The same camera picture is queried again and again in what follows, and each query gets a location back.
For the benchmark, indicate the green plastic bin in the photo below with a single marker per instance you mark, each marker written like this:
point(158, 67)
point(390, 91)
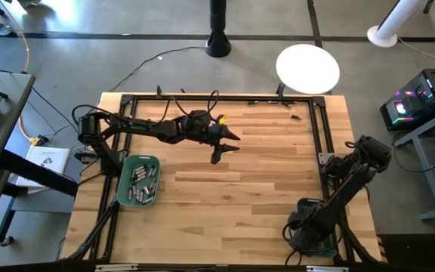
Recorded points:
point(123, 200)

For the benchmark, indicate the grey side table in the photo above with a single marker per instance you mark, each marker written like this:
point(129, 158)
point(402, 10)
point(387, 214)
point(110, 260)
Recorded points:
point(2, 128)

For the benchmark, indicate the black aluminium table frame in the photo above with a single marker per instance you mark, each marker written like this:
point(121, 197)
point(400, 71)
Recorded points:
point(270, 99)

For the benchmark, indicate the white label strip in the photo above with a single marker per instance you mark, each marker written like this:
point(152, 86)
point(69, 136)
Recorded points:
point(327, 269)
point(115, 267)

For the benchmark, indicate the black computer with lights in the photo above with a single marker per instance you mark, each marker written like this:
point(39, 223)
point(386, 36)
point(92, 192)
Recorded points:
point(429, 94)

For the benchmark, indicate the grey desk frame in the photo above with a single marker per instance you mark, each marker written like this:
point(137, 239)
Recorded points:
point(430, 177)

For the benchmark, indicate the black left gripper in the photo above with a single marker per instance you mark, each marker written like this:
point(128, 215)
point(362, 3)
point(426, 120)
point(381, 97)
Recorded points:
point(200, 126)

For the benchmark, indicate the black pole base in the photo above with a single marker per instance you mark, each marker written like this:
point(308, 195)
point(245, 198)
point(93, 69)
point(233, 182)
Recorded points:
point(217, 41)

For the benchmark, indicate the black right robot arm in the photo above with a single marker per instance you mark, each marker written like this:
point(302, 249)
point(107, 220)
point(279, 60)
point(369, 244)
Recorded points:
point(353, 177)

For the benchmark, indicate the black hazard-striped mat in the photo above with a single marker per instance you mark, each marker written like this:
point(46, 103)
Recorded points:
point(414, 253)

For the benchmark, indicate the blue-green plastic bin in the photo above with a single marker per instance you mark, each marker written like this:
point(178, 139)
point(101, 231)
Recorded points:
point(304, 206)

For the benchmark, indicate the white pole with base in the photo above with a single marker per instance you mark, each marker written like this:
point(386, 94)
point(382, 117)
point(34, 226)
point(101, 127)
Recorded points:
point(395, 20)

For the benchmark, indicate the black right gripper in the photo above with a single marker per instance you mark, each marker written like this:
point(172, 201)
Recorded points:
point(304, 238)

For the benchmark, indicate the dark cylindrical battery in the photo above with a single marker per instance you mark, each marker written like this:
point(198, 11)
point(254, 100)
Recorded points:
point(252, 102)
point(296, 117)
point(272, 102)
point(286, 104)

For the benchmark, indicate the yellow tape tag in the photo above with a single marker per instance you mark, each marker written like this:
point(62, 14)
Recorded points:
point(222, 119)

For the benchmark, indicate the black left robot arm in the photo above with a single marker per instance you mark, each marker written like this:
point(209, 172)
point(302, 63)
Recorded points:
point(142, 126)

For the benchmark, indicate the white paper booklet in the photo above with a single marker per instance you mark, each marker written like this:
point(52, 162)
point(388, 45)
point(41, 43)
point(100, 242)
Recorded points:
point(47, 160)

